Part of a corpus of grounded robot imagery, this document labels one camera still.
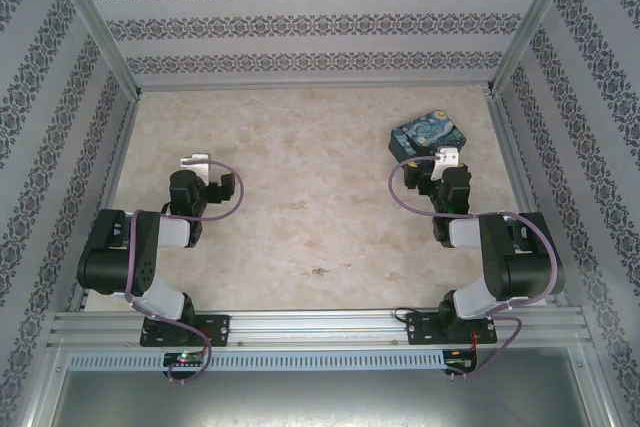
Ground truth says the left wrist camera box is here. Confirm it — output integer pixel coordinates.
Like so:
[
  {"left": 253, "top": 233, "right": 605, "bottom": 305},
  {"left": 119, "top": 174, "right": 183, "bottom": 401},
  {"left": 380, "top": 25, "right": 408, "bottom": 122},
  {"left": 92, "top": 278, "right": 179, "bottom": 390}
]
[{"left": 179, "top": 152, "right": 212, "bottom": 182}]

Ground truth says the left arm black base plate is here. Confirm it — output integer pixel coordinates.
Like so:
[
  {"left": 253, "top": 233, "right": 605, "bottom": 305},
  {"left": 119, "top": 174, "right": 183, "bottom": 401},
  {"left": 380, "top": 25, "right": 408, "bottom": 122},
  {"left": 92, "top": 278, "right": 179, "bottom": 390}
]
[{"left": 139, "top": 314, "right": 232, "bottom": 348}]

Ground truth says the left aluminium frame post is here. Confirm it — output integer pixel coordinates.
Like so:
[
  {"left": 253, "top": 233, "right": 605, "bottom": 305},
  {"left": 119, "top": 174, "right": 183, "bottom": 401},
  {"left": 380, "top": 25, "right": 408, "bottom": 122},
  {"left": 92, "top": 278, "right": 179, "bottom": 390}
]
[{"left": 38, "top": 0, "right": 144, "bottom": 101}]

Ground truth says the grey slotted cable duct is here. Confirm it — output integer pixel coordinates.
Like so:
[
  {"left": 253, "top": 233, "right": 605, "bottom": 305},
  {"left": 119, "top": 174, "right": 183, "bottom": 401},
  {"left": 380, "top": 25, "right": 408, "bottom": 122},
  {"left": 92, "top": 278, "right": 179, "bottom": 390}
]
[{"left": 67, "top": 349, "right": 446, "bottom": 371}]

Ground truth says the aluminium mounting rail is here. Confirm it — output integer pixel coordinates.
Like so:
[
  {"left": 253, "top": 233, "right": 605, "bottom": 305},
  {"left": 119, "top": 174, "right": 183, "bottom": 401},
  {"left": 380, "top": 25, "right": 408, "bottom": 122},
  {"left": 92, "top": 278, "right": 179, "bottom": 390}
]
[{"left": 47, "top": 306, "right": 594, "bottom": 348}]

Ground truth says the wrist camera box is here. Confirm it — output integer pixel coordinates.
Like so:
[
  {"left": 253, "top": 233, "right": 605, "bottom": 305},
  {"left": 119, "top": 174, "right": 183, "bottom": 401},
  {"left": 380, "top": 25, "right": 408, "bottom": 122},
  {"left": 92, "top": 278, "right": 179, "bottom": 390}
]
[
  {"left": 179, "top": 152, "right": 212, "bottom": 182},
  {"left": 432, "top": 146, "right": 461, "bottom": 169}
]

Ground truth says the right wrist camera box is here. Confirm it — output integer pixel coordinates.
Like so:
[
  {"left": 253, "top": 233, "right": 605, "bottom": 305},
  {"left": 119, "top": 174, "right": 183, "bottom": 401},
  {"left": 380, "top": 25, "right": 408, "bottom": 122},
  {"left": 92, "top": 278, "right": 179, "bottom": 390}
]
[{"left": 432, "top": 146, "right": 461, "bottom": 169}]

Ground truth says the aluminium side rail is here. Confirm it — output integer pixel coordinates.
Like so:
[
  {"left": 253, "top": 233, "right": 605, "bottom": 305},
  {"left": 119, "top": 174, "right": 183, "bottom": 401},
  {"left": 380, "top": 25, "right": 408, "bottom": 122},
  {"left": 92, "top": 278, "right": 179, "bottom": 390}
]
[
  {"left": 67, "top": 96, "right": 144, "bottom": 313},
  {"left": 487, "top": 94, "right": 569, "bottom": 306}
]

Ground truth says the left aluminium side rail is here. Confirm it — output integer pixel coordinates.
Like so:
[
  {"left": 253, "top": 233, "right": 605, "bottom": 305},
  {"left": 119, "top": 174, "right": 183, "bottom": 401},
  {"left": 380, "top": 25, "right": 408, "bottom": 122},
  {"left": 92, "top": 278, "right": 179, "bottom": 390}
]
[{"left": 67, "top": 96, "right": 144, "bottom": 313}]

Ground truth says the right aluminium side rail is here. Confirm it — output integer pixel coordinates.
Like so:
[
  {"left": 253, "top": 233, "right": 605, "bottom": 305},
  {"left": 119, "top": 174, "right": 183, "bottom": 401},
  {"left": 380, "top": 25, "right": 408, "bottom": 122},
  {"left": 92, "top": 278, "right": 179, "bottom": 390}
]
[{"left": 487, "top": 94, "right": 569, "bottom": 306}]

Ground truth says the aluminium frame post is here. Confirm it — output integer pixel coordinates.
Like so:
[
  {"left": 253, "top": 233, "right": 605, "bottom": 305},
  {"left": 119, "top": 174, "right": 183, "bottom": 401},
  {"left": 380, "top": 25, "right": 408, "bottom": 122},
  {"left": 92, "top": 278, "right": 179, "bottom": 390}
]
[
  {"left": 38, "top": 0, "right": 144, "bottom": 101},
  {"left": 487, "top": 0, "right": 586, "bottom": 96}
]

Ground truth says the grey sheet metal panel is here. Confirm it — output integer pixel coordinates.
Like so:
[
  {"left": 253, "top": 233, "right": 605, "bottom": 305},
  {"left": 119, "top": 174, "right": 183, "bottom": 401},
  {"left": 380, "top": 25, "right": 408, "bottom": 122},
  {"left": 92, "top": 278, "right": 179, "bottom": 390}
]
[{"left": 19, "top": 341, "right": 621, "bottom": 427}]

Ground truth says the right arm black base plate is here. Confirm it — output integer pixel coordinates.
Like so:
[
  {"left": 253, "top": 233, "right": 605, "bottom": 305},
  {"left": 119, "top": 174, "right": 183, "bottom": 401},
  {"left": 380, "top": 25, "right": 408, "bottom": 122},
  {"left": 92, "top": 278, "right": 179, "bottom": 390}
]
[{"left": 404, "top": 311, "right": 499, "bottom": 346}]

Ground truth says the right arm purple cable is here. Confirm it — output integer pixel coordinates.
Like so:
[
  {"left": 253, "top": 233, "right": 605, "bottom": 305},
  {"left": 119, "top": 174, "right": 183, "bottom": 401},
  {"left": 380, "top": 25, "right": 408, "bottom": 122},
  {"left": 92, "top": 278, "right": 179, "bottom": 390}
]
[{"left": 389, "top": 155, "right": 560, "bottom": 381}]

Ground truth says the right aluminium frame post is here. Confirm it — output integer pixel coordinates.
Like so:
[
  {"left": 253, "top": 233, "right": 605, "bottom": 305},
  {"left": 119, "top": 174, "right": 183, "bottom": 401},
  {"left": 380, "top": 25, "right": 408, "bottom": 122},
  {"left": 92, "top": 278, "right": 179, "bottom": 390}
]
[{"left": 487, "top": 0, "right": 586, "bottom": 96}]

